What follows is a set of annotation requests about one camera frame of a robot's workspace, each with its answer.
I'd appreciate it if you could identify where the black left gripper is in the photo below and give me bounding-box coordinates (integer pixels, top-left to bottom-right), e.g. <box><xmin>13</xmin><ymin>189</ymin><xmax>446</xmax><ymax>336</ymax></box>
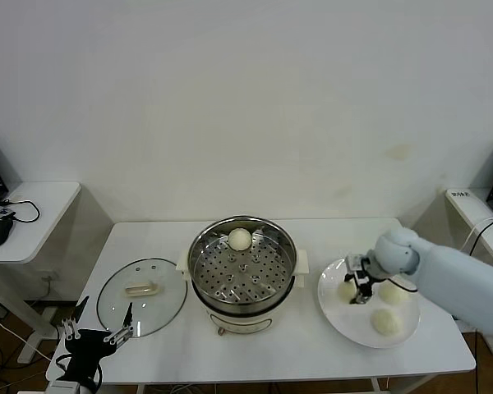
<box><xmin>59</xmin><ymin>295</ymin><xmax>135</xmax><ymax>381</ymax></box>

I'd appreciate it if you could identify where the black flat floor bar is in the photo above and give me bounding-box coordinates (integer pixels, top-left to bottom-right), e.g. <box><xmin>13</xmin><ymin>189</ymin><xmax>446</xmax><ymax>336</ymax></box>
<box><xmin>24</xmin><ymin>299</ymin><xmax>80</xmax><ymax>308</ymax></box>

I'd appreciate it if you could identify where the cream electric cooker base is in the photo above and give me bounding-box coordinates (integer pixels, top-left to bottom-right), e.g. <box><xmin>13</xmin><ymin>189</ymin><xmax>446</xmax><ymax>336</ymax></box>
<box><xmin>176</xmin><ymin>248</ymin><xmax>311</xmax><ymax>336</ymax></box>

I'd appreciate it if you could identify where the glass lid with cream handle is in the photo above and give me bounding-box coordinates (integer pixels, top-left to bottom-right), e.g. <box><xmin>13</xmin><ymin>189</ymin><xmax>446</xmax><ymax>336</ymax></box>
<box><xmin>96</xmin><ymin>257</ymin><xmax>189</xmax><ymax>339</ymax></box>

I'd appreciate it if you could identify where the black cable with adapter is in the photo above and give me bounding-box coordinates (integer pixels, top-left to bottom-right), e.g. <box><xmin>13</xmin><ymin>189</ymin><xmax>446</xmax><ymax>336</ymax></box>
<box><xmin>462</xmin><ymin>220</ymin><xmax>493</xmax><ymax>370</ymax></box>

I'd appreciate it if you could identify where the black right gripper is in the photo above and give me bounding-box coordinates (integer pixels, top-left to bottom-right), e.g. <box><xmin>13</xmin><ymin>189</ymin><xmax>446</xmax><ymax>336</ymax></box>
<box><xmin>343</xmin><ymin>262</ymin><xmax>381</xmax><ymax>305</ymax></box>

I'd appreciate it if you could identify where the white round plate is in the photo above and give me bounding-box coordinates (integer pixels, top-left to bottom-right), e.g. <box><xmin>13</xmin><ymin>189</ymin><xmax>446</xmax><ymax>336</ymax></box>
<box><xmin>316</xmin><ymin>257</ymin><xmax>421</xmax><ymax>350</ymax></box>

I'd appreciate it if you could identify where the thin black looped cable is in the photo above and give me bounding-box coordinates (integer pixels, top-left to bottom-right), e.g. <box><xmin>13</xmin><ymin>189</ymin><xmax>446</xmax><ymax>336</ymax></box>
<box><xmin>2</xmin><ymin>199</ymin><xmax>41</xmax><ymax>225</ymax></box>

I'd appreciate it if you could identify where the white steamed baozi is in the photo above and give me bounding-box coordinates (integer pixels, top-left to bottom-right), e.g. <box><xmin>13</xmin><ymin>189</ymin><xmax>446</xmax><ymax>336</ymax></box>
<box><xmin>228</xmin><ymin>227</ymin><xmax>254</xmax><ymax>251</ymax></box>
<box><xmin>337</xmin><ymin>282</ymin><xmax>359</xmax><ymax>305</ymax></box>
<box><xmin>371</xmin><ymin>309</ymin><xmax>403</xmax><ymax>337</ymax></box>
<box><xmin>377</xmin><ymin>282</ymin><xmax>410</xmax><ymax>307</ymax></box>

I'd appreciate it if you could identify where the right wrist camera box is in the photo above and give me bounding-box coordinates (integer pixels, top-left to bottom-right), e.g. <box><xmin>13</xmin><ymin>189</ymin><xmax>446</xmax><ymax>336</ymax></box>
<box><xmin>344</xmin><ymin>254</ymin><xmax>373</xmax><ymax>274</ymax></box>

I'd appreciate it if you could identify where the perforated steel steamer basket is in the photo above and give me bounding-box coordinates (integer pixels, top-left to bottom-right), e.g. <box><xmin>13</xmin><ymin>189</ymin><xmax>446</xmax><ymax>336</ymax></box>
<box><xmin>187</xmin><ymin>216</ymin><xmax>297</xmax><ymax>309</ymax></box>

